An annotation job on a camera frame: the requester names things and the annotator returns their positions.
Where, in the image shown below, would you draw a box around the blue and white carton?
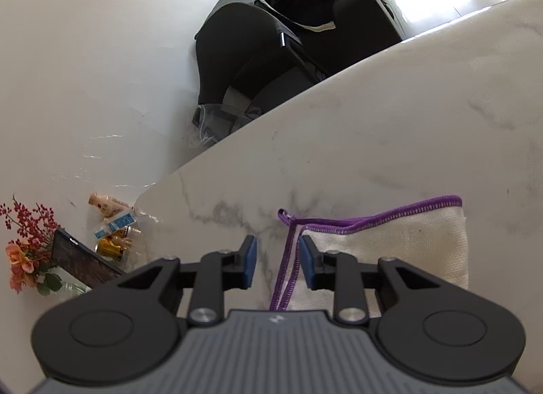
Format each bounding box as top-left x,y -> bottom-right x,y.
94,211 -> 139,240

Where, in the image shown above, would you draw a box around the grey sofa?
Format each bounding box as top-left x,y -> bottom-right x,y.
223,0 -> 405,77

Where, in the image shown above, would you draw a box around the gold can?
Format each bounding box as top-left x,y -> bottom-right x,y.
96,236 -> 128,260

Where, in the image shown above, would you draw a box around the white towel with purple edge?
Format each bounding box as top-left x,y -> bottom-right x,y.
268,195 -> 470,319

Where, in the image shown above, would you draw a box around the black padded chair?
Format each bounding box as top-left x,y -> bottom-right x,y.
194,3 -> 328,114

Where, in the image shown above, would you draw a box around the red berry branch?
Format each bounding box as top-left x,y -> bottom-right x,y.
0,194 -> 59,251

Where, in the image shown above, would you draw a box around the beige drink bottle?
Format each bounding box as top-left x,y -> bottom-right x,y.
88,192 -> 130,219

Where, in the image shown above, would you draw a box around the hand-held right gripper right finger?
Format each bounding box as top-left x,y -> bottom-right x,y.
298,235 -> 443,327

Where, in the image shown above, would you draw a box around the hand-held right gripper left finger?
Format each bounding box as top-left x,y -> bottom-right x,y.
116,235 -> 259,327

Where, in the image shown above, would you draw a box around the black smartphone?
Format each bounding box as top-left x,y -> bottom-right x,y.
50,228 -> 126,292

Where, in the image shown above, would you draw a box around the orange artificial flowers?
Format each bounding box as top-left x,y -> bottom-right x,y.
5,241 -> 64,296

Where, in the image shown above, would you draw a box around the small beige bottle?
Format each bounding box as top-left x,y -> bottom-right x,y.
112,226 -> 143,247

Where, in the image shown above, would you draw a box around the clear plastic bag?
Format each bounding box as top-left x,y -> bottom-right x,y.
186,101 -> 260,151

